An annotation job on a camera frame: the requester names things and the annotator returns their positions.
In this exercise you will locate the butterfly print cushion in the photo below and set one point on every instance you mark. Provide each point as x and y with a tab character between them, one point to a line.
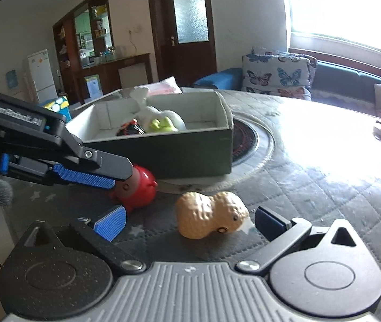
277	73

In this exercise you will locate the grey quilted desktop cover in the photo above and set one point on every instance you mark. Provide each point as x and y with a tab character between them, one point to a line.
327	181

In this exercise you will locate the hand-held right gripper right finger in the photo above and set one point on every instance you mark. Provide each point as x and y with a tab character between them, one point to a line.
268	222

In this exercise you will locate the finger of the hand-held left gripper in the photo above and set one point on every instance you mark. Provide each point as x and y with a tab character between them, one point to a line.
110	166
83	177

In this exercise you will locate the tan peanut toy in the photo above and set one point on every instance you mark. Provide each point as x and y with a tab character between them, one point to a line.
207	214

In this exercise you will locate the dark teal sofa bench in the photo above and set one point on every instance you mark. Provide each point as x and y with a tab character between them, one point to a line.
344	80

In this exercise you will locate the red pig toy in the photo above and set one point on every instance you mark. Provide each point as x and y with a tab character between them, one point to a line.
140	187

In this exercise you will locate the bright window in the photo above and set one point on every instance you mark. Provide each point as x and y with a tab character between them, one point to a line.
344	6

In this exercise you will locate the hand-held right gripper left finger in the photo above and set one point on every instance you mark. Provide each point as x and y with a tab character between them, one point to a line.
110	224

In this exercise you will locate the white refrigerator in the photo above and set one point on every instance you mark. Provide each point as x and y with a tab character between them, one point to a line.
41	73

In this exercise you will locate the blue and yellow box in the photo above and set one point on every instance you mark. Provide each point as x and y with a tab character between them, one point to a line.
56	106

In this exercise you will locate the white paper sheet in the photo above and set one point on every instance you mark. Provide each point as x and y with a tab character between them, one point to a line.
93	86

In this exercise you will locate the black and red toy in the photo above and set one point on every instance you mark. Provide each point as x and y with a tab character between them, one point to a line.
130	129

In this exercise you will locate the yellow-green toy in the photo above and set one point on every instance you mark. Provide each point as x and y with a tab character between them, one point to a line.
162	124

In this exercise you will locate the white plush toy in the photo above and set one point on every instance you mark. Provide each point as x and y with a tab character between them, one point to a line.
158	111

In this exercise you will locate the white board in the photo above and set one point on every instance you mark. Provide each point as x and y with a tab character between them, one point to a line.
130	76

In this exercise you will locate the dark wooden cabinet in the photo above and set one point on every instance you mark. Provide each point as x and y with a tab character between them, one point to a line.
110	73

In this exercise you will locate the grey cardboard box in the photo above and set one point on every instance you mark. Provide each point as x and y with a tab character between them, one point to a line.
183	154

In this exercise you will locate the blue cushion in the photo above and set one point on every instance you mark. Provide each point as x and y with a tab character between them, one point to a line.
219	78

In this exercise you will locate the blue wall poster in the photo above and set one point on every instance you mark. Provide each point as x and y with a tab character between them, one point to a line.
11	79

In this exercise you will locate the pink packet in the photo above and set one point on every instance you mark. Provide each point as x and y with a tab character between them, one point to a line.
167	85

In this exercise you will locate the dark wooden door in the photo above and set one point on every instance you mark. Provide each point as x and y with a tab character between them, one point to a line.
163	57

